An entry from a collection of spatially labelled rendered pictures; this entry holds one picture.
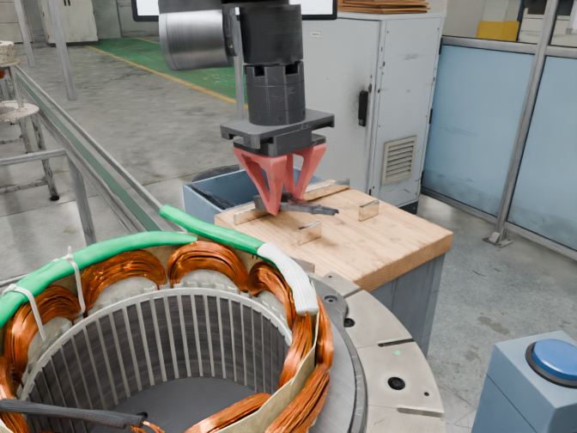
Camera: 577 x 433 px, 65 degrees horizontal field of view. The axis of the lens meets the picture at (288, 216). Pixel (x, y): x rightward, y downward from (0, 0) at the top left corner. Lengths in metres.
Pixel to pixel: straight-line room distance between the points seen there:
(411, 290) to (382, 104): 2.05
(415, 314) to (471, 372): 1.41
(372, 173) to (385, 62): 0.59
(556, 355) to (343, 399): 0.21
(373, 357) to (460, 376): 1.63
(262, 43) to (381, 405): 0.31
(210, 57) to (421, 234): 0.28
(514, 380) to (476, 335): 1.70
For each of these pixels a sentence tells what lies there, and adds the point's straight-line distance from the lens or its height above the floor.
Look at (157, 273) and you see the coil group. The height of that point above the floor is 1.12.
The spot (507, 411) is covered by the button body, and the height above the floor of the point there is 0.99.
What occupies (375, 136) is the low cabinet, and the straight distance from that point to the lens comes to 2.54.
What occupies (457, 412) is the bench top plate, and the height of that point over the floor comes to 0.78.
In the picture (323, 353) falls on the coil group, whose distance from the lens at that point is 0.26.
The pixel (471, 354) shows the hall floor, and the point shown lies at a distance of 2.04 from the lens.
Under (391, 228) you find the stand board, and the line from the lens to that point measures 0.52.
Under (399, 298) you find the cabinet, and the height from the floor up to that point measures 1.01.
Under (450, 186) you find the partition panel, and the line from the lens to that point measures 2.99.
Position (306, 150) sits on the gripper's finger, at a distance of 0.47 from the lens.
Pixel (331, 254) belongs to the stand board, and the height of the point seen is 1.07.
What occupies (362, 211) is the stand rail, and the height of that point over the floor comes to 1.08.
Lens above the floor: 1.30
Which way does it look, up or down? 26 degrees down
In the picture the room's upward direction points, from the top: straight up
